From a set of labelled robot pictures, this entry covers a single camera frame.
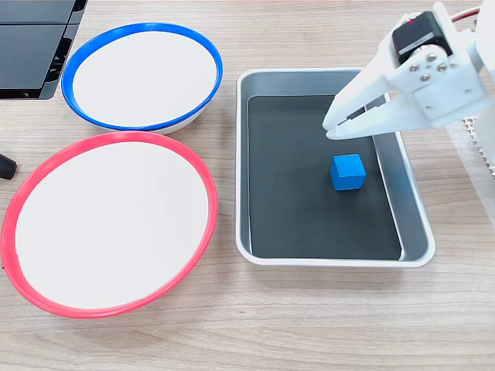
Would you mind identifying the blue cube block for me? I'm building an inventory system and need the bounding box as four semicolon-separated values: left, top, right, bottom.
329;153;367;192

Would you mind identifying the silver metal tray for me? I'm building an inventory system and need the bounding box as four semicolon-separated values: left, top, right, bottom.
234;68;437;268

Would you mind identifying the black tray liner mat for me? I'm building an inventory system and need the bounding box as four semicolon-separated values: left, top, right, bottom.
247;94;403;260

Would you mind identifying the white dish blue rim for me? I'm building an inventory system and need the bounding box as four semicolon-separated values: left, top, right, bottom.
60;22;224;135

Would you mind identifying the white dish red rim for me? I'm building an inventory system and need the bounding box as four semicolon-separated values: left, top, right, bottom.
0;130;219;320

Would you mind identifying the translucent plastic sheet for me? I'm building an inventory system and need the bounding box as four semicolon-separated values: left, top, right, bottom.
444;115;495;229

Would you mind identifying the black glossy panel device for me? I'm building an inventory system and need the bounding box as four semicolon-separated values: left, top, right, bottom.
0;0;89;100

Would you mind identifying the black rounded object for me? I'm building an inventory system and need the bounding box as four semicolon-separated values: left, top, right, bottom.
0;152;19;181

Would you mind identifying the red and black cable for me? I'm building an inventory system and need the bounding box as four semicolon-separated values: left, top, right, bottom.
449;8;483;25

